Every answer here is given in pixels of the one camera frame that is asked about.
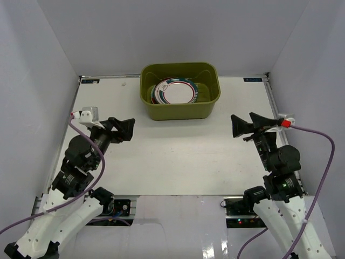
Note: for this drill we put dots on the olive green plastic bin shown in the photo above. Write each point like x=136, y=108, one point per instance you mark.
x=203, y=74

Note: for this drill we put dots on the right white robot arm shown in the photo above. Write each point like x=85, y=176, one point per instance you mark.
x=280, y=202

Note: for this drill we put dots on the left table corner label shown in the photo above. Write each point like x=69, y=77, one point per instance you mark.
x=90, y=81

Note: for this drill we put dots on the teal scalloped plate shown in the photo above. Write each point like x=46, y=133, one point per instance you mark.
x=152, y=95

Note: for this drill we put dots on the right table corner label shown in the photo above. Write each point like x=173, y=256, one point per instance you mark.
x=252, y=79

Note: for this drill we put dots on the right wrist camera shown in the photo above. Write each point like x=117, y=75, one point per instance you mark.
x=285, y=121

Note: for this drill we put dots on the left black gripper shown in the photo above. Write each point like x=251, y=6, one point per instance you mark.
x=113, y=128

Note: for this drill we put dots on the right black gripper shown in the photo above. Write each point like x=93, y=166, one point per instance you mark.
x=240, y=127

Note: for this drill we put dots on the table corner label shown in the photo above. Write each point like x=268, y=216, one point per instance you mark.
x=90, y=81
x=252, y=79

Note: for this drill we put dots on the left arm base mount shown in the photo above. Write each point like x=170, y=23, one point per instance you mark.
x=118, y=214

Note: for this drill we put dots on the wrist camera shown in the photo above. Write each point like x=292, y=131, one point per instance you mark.
x=88, y=116
x=285, y=121

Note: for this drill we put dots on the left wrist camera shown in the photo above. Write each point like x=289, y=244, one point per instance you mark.
x=88, y=116

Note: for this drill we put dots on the white orange sunburst plate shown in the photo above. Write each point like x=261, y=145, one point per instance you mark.
x=160, y=91

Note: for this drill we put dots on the white plate green rim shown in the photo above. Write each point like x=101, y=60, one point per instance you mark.
x=181, y=91

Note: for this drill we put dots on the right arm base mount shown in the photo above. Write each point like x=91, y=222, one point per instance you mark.
x=238, y=215

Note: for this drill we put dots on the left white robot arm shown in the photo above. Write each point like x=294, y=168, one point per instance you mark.
x=73, y=201

